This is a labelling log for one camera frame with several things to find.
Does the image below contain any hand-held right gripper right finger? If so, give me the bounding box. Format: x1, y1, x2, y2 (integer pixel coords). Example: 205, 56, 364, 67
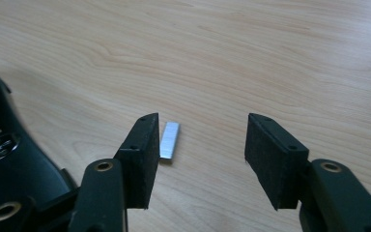
243, 112, 310, 211

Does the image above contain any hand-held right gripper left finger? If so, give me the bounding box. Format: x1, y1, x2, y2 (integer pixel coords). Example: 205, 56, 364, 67
113, 112, 160, 211

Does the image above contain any silver staple strip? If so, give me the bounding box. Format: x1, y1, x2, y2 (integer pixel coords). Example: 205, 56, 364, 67
158, 121, 182, 161

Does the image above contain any black stapler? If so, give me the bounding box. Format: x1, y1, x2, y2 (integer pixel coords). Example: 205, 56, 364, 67
0, 64, 78, 211

